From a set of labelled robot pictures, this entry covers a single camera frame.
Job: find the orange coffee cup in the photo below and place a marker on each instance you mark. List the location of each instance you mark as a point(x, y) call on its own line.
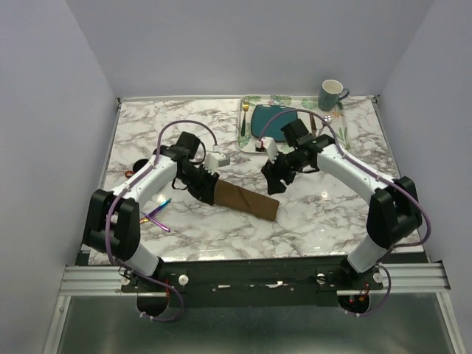
point(137, 166)

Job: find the gold fork green handle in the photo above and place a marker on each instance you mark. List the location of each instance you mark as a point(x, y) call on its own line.
point(245, 107)

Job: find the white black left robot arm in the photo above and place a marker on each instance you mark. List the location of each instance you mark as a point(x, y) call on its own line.
point(113, 219)

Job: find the brown cloth napkin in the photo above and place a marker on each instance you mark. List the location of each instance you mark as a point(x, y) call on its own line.
point(243, 200)

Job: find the iridescent rainbow spoon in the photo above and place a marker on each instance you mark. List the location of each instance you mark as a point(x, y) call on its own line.
point(158, 223)

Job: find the aluminium extrusion rail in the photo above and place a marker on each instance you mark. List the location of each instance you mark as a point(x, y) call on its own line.
point(415, 278)

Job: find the grey-green ceramic mug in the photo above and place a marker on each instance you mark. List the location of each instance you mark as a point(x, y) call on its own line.
point(331, 93)

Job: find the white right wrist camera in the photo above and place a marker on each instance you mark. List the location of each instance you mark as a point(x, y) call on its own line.
point(269, 146)

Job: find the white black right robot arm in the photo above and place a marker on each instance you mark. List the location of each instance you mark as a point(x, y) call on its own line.
point(393, 212)

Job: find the black metal base frame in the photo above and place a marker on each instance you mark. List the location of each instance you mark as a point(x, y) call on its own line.
point(319, 281)

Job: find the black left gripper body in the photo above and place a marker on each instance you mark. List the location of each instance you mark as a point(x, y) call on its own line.
point(191, 177)

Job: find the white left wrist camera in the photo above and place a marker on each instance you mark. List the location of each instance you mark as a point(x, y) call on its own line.
point(214, 160)

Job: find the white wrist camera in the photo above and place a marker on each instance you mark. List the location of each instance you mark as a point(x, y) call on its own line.
point(269, 146)
point(214, 160)

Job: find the white leaf-pattern tray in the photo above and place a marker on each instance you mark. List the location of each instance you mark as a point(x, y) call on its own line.
point(263, 107)

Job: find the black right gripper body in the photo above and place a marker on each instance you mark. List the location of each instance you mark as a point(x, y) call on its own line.
point(287, 165)

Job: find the brown wooden knife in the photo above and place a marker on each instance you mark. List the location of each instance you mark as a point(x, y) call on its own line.
point(313, 124)

